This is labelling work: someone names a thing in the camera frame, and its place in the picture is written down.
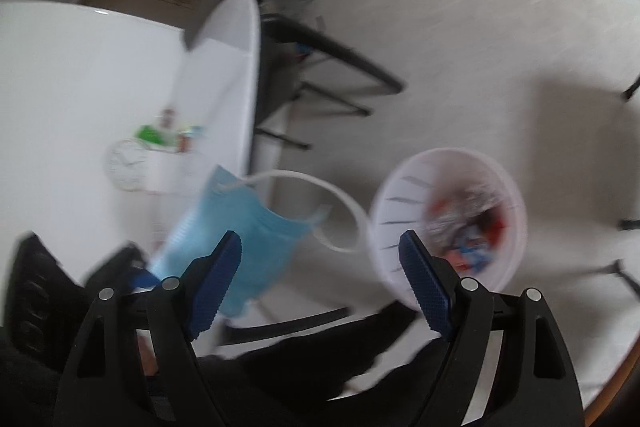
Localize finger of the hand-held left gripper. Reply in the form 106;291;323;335
82;243;163;293

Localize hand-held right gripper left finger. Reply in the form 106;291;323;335
52;229;243;427

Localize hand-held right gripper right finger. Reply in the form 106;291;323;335
398;229;585;427

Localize blue snack packet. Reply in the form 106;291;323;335
447;232;496;275

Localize blue face mask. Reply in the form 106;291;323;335
150;164;372;320

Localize silver printed paper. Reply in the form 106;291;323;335
425;192;493;248

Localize white plastic bin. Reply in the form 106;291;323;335
369;148;528;312

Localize red wrapper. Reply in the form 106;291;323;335
480;207;506;245

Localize black chair legs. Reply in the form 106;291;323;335
592;76;640;295

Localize dark grey chair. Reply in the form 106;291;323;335
252;13;407;151

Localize round wall clock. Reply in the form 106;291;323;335
104;138;152;194

